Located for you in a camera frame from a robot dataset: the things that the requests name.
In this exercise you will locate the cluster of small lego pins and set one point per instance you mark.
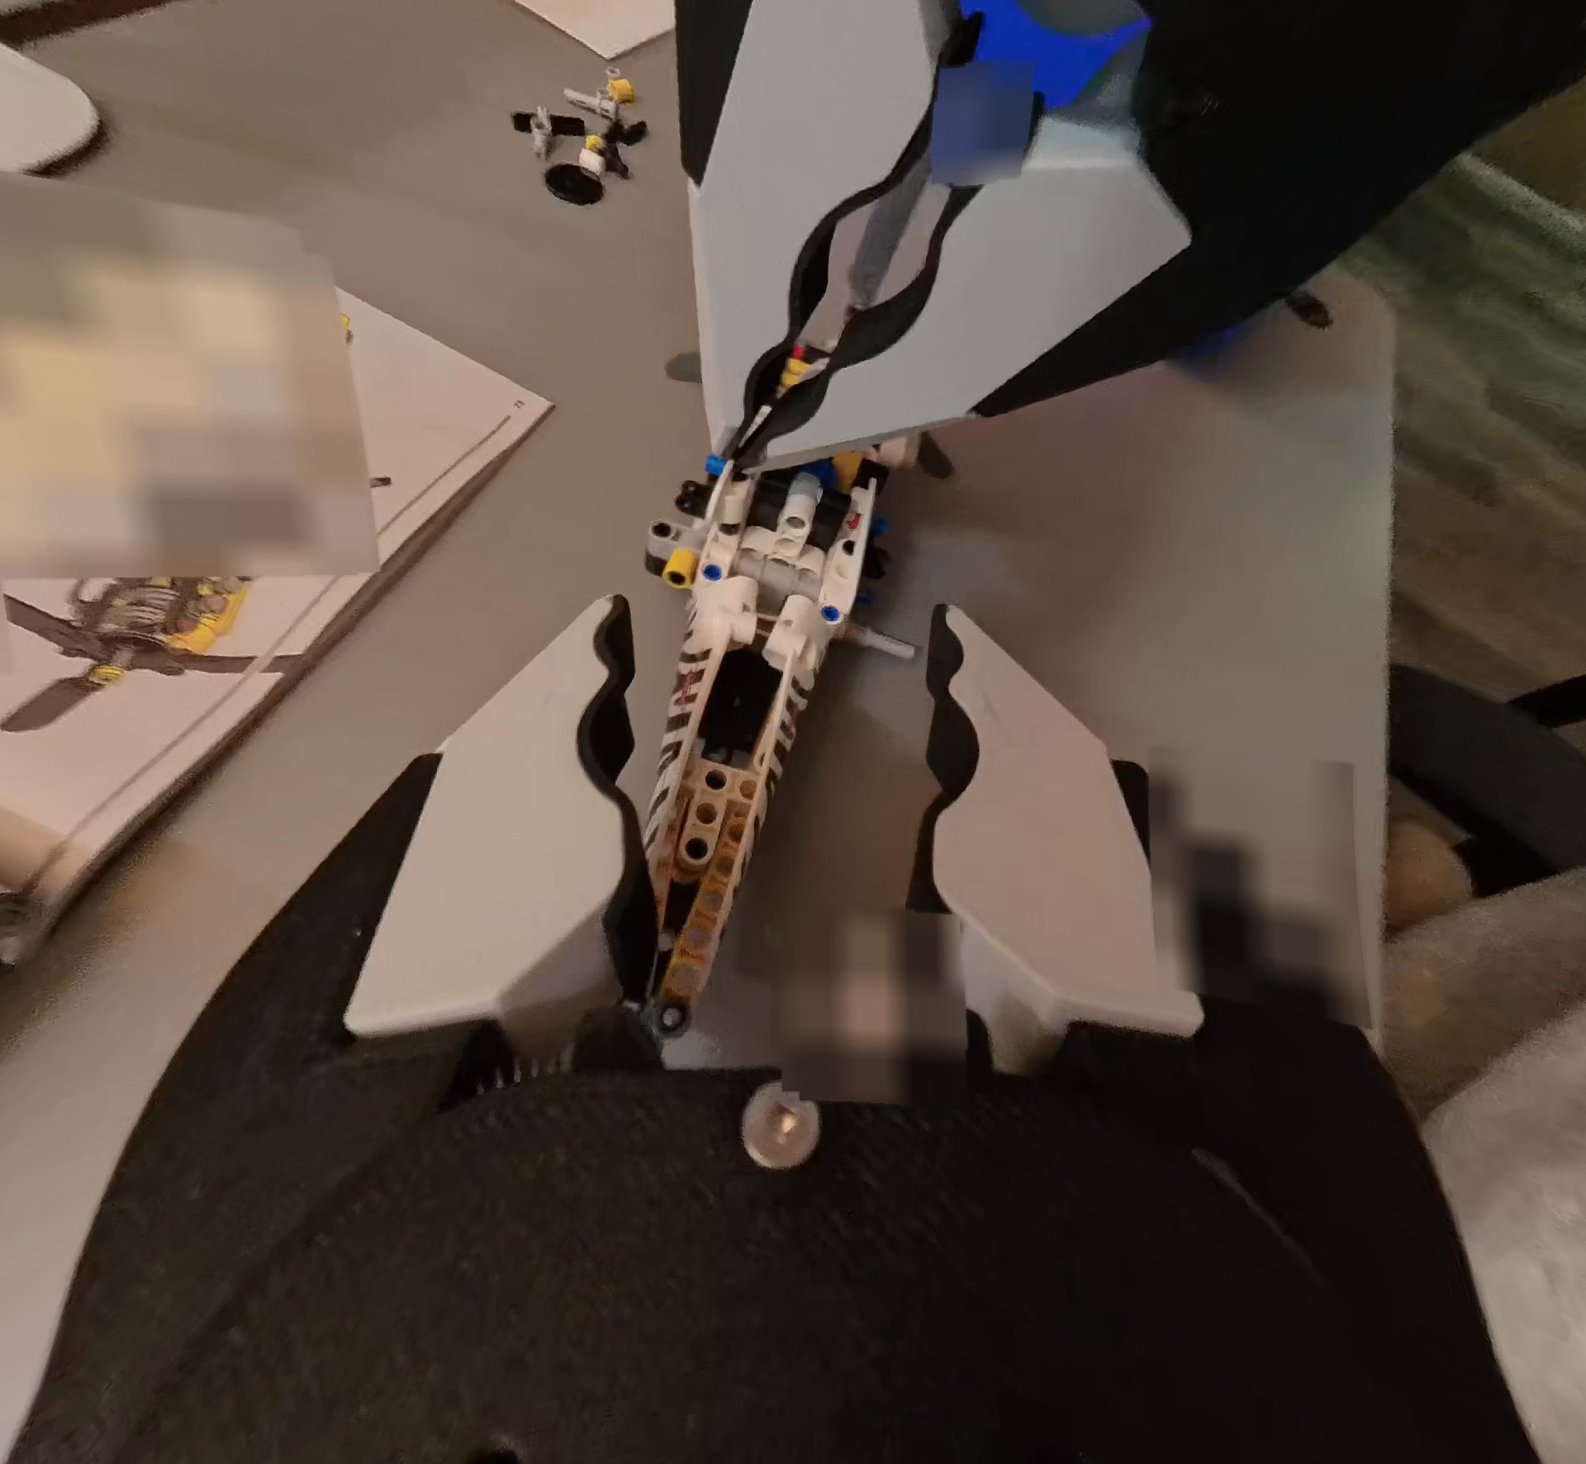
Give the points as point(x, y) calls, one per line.
point(583, 145)

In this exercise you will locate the zebra striped lego plane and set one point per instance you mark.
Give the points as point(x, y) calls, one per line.
point(726, 745)

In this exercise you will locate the lego instruction booklet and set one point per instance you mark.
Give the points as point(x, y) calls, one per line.
point(422, 411)

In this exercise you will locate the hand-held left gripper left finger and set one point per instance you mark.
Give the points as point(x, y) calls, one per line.
point(495, 870)

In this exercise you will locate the person's clothed body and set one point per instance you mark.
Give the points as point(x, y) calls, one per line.
point(1511, 1117)

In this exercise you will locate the white tablet stand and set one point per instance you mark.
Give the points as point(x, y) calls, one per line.
point(38, 113)

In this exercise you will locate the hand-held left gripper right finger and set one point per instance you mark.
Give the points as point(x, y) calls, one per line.
point(1042, 845)

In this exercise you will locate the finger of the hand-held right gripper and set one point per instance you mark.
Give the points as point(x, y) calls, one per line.
point(818, 64)
point(1054, 274)

